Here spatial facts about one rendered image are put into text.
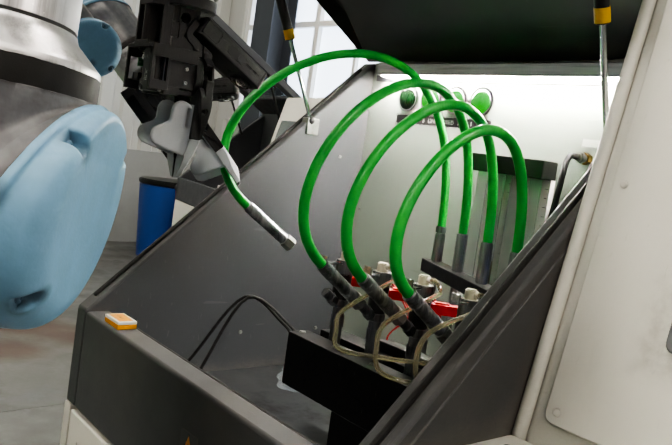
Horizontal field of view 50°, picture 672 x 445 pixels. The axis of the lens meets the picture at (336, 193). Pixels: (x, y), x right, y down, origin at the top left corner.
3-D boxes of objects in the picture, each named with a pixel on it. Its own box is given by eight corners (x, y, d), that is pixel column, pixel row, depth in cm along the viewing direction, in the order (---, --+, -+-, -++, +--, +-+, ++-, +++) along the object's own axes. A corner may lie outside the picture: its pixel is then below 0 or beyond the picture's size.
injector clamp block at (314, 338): (274, 427, 110) (288, 329, 109) (325, 419, 116) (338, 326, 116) (440, 538, 84) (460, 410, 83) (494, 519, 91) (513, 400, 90)
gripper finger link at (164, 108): (127, 170, 88) (137, 94, 87) (172, 175, 91) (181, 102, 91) (138, 173, 85) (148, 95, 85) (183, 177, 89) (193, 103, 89)
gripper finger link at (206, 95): (175, 136, 88) (184, 65, 87) (188, 138, 89) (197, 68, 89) (193, 139, 84) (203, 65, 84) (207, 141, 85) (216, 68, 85)
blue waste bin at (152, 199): (118, 250, 720) (128, 174, 716) (171, 251, 761) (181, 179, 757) (147, 263, 677) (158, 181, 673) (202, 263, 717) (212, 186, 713)
